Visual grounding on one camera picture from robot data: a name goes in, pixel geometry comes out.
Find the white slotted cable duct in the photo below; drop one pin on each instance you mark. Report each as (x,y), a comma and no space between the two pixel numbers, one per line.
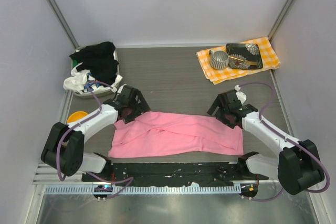
(102,189)

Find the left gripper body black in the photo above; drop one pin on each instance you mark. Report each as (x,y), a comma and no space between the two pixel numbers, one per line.
(136,109)

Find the grey striped cup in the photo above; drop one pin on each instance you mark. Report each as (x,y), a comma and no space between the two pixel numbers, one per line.
(219,60)

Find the pink t shirt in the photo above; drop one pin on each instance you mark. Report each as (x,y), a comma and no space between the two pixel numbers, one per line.
(162,134)

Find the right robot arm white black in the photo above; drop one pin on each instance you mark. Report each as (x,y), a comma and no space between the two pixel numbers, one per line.
(297,166)

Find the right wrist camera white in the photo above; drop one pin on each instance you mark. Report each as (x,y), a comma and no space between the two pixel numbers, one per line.
(240,95)

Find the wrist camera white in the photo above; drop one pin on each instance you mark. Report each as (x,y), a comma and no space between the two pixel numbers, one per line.
(120,89)
(240,95)

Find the gold spoon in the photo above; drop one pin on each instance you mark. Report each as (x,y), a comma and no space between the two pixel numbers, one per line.
(254,63)

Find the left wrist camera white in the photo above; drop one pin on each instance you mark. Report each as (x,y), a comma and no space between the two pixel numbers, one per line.
(120,89)

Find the orange plastic bowl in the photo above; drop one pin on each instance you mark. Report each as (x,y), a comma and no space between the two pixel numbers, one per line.
(76,116)

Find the black t shirt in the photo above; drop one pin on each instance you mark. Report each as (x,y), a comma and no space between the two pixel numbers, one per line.
(99,60)

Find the grey laundry basket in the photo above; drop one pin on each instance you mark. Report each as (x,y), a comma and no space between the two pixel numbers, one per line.
(99,93)

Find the black floral rectangular plate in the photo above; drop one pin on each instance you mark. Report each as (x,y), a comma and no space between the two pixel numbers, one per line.
(246,51)

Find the orange checkered cloth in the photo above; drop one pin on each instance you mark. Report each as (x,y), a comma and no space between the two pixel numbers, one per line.
(268,55)

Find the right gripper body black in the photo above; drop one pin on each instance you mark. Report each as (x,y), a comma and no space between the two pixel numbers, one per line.
(221,113)

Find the white printed t shirt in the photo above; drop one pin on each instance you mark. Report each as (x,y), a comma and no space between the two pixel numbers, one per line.
(83,82)

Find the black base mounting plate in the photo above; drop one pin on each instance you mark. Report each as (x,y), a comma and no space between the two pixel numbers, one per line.
(207,174)

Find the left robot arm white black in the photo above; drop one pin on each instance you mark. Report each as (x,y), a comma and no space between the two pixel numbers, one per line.
(64,148)

